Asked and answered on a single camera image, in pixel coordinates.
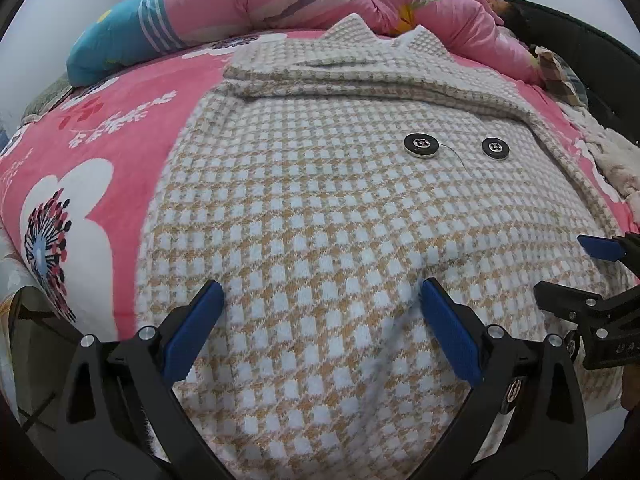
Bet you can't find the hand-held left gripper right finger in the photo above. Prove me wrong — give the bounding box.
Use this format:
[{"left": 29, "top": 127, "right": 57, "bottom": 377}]
[{"left": 410, "top": 277, "right": 588, "bottom": 480}]

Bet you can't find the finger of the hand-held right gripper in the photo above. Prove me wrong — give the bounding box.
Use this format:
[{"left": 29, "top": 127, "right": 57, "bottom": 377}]
[
  {"left": 534, "top": 281, "right": 640, "bottom": 323},
  {"left": 577, "top": 232, "right": 640, "bottom": 263}
]

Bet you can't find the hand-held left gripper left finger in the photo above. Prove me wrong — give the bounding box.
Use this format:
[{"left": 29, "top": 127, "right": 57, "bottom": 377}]
[{"left": 52, "top": 280, "right": 236, "bottom": 480}]

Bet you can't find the beige houndstooth knit coat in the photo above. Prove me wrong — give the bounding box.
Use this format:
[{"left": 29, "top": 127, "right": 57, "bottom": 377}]
[{"left": 135, "top": 14, "right": 636, "bottom": 480}]

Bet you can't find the cream fleece garment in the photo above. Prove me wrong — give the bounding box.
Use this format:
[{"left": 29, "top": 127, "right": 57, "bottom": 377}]
[{"left": 575, "top": 110, "right": 640, "bottom": 198}]

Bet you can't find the dark grey panel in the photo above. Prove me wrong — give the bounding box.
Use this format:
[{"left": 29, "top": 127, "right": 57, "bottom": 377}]
[{"left": 10, "top": 285, "right": 81, "bottom": 433}]

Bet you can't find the plaid pillow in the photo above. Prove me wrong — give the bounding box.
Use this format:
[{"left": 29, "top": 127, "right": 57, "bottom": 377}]
[{"left": 532, "top": 47, "right": 587, "bottom": 107}]

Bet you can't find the black padded headboard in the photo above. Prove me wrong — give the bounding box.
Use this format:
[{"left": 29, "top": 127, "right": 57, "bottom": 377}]
[{"left": 500, "top": 0, "right": 640, "bottom": 133}]

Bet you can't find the floral bed sheet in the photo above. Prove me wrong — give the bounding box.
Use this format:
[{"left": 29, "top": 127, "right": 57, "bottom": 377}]
[{"left": 0, "top": 250, "right": 36, "bottom": 321}]

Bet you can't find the pink floral fleece blanket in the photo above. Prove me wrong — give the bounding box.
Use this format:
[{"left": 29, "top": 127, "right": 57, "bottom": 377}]
[{"left": 0, "top": 30, "right": 640, "bottom": 411}]

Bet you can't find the grey-green blanket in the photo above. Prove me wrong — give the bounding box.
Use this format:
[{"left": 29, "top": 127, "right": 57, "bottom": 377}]
[{"left": 20, "top": 85, "right": 72, "bottom": 122}]

